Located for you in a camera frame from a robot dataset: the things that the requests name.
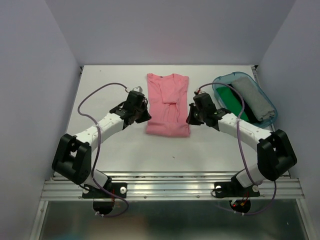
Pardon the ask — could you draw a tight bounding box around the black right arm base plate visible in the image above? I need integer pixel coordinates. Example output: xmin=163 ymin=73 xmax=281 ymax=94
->
xmin=211 ymin=181 xmax=260 ymax=199

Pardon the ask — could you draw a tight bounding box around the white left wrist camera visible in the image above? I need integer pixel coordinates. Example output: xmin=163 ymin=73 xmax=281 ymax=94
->
xmin=132 ymin=86 xmax=143 ymax=93

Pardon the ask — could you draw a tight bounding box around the rolled green t-shirt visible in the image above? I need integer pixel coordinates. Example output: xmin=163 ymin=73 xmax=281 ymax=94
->
xmin=216 ymin=86 xmax=243 ymax=116

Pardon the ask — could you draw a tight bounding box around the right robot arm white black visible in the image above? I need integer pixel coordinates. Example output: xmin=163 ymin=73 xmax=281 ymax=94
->
xmin=186 ymin=92 xmax=297 ymax=199

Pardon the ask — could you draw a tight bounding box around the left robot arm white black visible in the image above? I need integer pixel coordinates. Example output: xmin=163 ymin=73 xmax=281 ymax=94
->
xmin=52 ymin=90 xmax=151 ymax=197

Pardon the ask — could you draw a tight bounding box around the blue translucent plastic bin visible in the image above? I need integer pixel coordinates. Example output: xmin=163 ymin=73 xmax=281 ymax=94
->
xmin=212 ymin=71 xmax=278 ymax=128

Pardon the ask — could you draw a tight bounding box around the pink t-shirt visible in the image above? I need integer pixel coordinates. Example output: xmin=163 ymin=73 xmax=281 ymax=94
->
xmin=145 ymin=73 xmax=190 ymax=138

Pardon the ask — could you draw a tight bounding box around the rolled grey t-shirt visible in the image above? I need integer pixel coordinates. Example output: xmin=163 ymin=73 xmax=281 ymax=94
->
xmin=231 ymin=77 xmax=276 ymax=122

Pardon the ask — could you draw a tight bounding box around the rolled black t-shirt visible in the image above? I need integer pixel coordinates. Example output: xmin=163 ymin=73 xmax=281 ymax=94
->
xmin=231 ymin=90 xmax=260 ymax=124

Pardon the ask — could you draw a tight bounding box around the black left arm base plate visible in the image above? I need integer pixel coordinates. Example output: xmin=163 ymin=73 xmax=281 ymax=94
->
xmin=81 ymin=182 xmax=128 ymax=199

